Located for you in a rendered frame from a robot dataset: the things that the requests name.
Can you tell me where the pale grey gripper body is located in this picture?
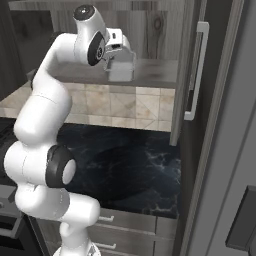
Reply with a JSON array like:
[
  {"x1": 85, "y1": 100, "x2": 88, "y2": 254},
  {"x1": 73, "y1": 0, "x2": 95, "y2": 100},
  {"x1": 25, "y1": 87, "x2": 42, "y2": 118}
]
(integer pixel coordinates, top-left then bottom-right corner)
[{"x1": 104, "y1": 46, "x2": 137, "y2": 83}]

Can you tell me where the grey wooden cabinet door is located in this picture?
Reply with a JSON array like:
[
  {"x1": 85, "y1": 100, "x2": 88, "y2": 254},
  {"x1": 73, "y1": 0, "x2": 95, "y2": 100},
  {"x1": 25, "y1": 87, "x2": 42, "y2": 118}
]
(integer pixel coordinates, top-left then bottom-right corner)
[{"x1": 169, "y1": 0, "x2": 208, "y2": 147}]

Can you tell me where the narrow grey base cabinet panel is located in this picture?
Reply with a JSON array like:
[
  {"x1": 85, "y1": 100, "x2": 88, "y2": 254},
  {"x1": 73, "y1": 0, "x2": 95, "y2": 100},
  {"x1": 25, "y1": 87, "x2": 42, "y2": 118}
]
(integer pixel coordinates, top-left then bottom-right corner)
[{"x1": 153, "y1": 215, "x2": 180, "y2": 256}]

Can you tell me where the grey fridge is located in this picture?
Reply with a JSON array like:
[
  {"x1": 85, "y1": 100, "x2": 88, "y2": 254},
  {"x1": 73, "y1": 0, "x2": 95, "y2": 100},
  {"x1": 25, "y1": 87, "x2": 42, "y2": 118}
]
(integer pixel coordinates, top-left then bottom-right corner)
[{"x1": 178, "y1": 0, "x2": 256, "y2": 256}]

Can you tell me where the grey drawer front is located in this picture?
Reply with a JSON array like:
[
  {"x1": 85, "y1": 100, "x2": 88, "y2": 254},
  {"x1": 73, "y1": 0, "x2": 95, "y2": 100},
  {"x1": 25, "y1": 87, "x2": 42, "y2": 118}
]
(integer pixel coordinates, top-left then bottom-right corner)
[
  {"x1": 87, "y1": 225, "x2": 156, "y2": 256},
  {"x1": 95, "y1": 207, "x2": 158, "y2": 236}
]

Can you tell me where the open wooden wall cabinet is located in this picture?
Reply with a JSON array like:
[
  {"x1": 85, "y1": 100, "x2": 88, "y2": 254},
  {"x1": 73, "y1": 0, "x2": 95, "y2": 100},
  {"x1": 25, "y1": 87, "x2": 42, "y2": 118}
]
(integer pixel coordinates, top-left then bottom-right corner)
[{"x1": 8, "y1": 0, "x2": 186, "y2": 90}]

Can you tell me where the white cabinet door handle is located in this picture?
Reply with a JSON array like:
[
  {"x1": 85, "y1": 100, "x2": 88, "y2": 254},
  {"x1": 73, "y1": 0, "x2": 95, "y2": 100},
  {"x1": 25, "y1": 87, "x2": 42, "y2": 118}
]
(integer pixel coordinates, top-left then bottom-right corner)
[{"x1": 183, "y1": 21, "x2": 211, "y2": 121}]

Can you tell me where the white drawer handle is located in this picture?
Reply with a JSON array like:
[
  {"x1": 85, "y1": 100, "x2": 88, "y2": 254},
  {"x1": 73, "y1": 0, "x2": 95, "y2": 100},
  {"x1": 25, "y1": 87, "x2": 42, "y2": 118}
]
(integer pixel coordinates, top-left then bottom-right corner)
[
  {"x1": 94, "y1": 242, "x2": 118, "y2": 251},
  {"x1": 97, "y1": 215, "x2": 115, "y2": 224}
]

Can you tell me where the dark fridge handle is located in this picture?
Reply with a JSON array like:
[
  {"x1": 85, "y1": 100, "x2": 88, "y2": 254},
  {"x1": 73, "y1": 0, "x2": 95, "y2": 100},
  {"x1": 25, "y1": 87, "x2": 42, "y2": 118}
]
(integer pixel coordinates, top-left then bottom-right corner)
[{"x1": 225, "y1": 184, "x2": 256, "y2": 252}]

